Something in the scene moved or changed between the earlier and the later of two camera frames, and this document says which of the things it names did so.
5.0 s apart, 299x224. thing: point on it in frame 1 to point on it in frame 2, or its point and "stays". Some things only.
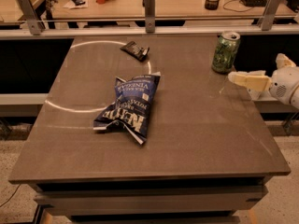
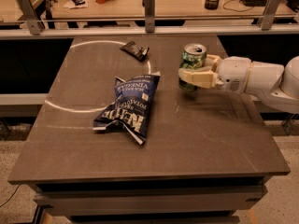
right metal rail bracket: [265, 21] stays
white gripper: [283, 85] to [234, 73]
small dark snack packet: [135, 50] stays
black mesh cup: [211, 2] stays
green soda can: [226, 50] to [192, 58]
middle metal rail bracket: [149, 2] stays
